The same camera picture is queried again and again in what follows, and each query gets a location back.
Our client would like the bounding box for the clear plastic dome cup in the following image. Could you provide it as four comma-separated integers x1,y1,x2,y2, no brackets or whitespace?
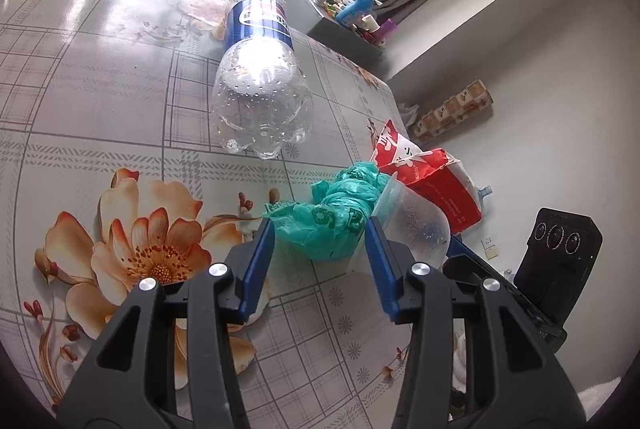
350,173,452,275

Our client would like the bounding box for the green plastic bag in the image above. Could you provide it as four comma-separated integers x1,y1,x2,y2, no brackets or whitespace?
262,161,392,262

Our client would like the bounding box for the plastic bottle with blue label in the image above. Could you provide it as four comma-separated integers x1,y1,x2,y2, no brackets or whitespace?
212,0,313,160

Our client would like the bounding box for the red and white paper bag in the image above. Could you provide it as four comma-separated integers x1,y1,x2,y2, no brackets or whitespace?
372,119,483,236

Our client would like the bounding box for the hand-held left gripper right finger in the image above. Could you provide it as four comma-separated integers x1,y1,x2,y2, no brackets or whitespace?
365,216,586,429

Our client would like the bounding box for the patterned cardboard tray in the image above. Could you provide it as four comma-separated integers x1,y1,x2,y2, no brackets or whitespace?
410,80,494,144

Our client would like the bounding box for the gray cabinet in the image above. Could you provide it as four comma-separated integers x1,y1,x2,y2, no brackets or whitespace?
280,0,387,66

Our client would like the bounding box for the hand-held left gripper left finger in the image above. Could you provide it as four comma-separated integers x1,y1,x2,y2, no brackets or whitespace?
57,218,276,429

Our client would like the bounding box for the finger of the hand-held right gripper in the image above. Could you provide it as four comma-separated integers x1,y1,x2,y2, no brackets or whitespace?
442,234,568,355

